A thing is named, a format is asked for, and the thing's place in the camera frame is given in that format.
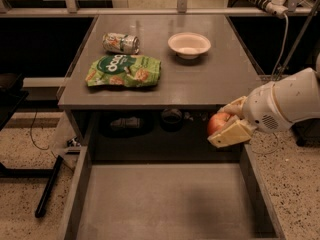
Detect crushed soda can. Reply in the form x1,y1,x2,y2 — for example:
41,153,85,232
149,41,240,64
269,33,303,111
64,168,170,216
102,33,140,54

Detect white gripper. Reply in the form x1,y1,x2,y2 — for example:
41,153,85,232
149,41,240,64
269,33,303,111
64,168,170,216
208,82,293,148

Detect white paper bowl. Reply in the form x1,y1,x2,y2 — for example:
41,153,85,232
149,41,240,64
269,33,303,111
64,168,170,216
168,32,211,59

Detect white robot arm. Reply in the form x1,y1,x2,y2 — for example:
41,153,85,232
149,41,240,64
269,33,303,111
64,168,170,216
207,66,320,148

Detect grey cabinet table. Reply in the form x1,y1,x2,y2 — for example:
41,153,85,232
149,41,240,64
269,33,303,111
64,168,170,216
59,15,262,163

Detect red apple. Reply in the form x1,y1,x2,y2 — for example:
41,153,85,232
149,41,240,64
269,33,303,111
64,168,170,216
207,112,231,135

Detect open grey top drawer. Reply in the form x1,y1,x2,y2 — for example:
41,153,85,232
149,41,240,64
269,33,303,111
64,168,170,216
57,146,285,240

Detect green snack bag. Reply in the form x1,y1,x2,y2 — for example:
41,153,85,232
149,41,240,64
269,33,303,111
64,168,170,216
85,54,161,88

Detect striped handle white device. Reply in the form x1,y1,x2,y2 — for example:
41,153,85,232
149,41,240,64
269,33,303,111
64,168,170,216
248,0,288,18

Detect black chair base leg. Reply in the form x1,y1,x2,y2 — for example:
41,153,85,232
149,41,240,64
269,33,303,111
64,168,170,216
35,156,63,218

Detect crumpled item under table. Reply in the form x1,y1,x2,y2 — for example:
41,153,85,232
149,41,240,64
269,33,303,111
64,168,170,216
110,117,143,130

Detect black floor cable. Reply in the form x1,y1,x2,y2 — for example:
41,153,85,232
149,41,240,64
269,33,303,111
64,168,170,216
29,108,51,152

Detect dark round cup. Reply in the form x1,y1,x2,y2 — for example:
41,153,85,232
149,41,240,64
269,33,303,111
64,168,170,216
160,109,183,132

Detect white cable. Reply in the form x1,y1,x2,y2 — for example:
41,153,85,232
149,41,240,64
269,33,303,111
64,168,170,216
269,13,290,82

